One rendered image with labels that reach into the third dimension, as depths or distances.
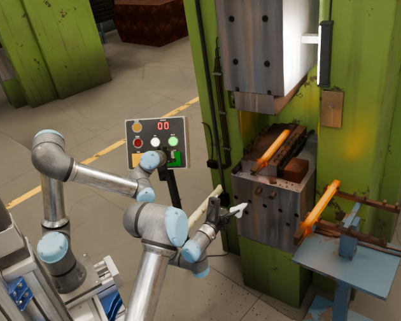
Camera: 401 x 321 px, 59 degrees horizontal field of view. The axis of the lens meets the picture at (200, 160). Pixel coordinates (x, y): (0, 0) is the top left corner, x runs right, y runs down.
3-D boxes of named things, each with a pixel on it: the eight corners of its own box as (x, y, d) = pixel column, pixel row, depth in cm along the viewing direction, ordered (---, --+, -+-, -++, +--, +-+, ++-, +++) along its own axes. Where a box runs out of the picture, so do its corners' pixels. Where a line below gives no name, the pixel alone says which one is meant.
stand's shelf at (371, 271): (386, 301, 142) (386, 298, 141) (291, 262, 164) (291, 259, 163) (403, 251, 161) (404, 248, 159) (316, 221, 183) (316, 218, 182)
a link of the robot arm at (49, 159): (36, 152, 120) (161, 190, 145) (37, 138, 129) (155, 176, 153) (24, 180, 123) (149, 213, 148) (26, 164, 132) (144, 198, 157)
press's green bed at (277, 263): (299, 309, 218) (299, 257, 192) (244, 285, 238) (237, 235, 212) (328, 246, 254) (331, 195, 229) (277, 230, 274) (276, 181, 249)
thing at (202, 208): (185, 238, 199) (183, 231, 196) (177, 235, 202) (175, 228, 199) (225, 192, 227) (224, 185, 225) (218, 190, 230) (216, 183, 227)
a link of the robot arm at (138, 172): (126, 191, 152) (142, 171, 150) (122, 177, 161) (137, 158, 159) (140, 198, 156) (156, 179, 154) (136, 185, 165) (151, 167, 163)
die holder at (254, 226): (299, 256, 192) (300, 192, 168) (237, 234, 212) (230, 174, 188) (331, 195, 228) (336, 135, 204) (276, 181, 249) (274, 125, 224)
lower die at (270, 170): (276, 178, 179) (275, 164, 175) (241, 169, 190) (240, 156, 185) (306, 137, 207) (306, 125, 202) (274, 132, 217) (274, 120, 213)
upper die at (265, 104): (274, 115, 160) (274, 95, 155) (235, 109, 171) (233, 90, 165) (307, 79, 187) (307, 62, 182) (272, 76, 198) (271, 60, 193)
